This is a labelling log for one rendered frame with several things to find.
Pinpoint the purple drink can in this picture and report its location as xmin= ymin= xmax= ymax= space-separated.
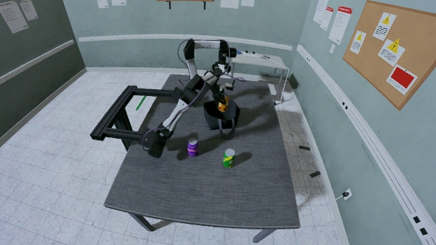
xmin=187 ymin=137 xmax=198 ymax=157

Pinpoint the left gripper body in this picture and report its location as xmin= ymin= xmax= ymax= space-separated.
xmin=212 ymin=58 xmax=231 ymax=72

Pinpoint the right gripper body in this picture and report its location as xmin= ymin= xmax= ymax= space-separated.
xmin=210 ymin=83 xmax=232 ymax=100

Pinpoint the black tote bag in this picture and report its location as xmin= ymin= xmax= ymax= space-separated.
xmin=203 ymin=101 xmax=240 ymax=139

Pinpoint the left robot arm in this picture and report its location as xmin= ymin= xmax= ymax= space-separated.
xmin=183 ymin=40 xmax=236 ymax=79

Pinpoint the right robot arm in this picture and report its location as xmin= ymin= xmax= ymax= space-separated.
xmin=149 ymin=67 xmax=223 ymax=157

